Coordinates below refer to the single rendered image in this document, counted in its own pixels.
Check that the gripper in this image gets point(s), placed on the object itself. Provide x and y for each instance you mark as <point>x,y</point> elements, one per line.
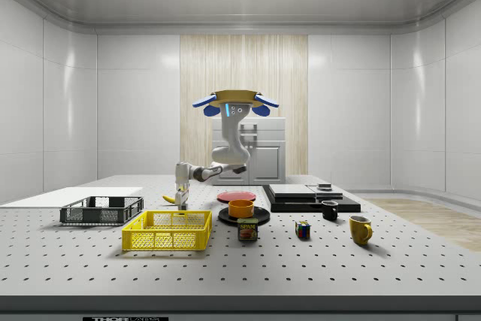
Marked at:
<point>182,197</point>

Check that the banana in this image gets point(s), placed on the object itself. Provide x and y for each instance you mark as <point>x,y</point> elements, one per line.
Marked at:
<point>170,200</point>

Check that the yellow bowl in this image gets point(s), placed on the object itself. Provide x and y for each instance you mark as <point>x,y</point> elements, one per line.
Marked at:
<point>240,210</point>

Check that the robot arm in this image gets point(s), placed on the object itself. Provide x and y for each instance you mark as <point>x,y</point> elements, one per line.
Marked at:
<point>233,137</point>

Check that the yellow basket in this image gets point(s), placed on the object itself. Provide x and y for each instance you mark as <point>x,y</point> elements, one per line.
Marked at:
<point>165,240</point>

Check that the red plate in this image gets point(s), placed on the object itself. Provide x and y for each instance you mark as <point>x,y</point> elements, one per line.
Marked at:
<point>236,195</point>

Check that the flat-sided can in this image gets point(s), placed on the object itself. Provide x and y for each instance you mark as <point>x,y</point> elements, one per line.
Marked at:
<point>247,230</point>

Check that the dark grey basket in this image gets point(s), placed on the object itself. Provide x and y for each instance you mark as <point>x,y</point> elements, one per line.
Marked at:
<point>101,215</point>

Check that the black plate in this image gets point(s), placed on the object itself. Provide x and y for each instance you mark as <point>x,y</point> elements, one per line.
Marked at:
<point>263,216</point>

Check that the white cabinet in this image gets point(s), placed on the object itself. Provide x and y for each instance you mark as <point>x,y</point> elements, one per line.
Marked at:
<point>268,155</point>

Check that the drone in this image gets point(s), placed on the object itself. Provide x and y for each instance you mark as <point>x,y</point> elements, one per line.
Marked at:
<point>235,95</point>

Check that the black stove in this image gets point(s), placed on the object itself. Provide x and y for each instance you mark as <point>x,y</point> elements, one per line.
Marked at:
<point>300,204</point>

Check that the puzzle cube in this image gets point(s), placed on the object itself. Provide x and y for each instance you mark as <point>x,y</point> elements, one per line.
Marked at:
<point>302,230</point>

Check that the white board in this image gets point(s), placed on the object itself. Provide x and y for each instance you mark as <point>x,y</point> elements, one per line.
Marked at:
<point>56,195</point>

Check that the black mug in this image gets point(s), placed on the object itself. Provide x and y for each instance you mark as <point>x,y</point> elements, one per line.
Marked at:
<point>330,211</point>

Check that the yellow mug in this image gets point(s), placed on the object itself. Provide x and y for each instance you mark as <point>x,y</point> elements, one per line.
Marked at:
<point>359,231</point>

